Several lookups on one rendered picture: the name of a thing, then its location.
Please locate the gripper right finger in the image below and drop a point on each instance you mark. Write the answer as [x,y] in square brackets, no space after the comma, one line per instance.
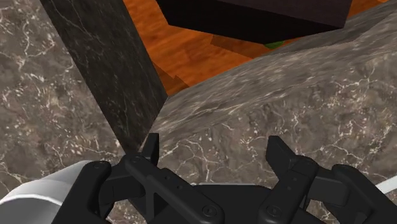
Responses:
[291,183]

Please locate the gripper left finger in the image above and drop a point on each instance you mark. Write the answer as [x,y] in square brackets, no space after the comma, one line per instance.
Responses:
[173,189]

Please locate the white round bowl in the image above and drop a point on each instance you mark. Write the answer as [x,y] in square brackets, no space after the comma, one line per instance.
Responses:
[37,186]

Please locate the small green object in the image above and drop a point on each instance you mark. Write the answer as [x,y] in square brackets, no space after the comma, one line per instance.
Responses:
[274,45]

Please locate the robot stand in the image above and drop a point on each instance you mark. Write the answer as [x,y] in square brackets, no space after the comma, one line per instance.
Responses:
[248,21]

